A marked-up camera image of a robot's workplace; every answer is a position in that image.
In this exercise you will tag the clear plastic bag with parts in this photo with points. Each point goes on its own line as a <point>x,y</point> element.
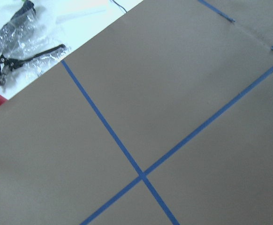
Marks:
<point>25,47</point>

